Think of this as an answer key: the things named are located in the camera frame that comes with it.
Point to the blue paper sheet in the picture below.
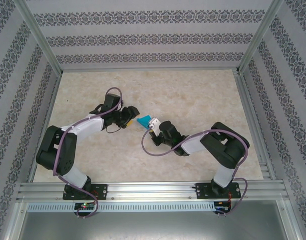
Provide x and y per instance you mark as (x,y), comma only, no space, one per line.
(143,121)

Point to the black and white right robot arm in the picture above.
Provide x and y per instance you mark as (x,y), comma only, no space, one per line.
(225,147)

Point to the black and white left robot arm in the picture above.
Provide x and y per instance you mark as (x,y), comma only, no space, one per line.
(58,155)

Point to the grey sheet metal panel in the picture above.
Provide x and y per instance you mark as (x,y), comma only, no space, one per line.
(152,225)

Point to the aluminium frame beam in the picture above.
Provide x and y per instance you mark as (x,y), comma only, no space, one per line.
(150,69)

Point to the aluminium mounting rail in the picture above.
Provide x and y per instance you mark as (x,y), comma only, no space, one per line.
(152,190)

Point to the aluminium table side rail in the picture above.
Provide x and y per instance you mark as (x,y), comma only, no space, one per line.
(246,100)
(52,100)

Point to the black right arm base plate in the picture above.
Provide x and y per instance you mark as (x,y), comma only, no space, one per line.
(201,191)

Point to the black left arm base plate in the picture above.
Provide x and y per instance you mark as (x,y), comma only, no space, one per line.
(102,191)

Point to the aluminium frame post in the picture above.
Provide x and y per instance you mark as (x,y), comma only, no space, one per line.
(38,35)
(262,35)

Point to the aluminium frame leg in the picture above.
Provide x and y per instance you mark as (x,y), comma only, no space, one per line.
(14,220)
(291,220)

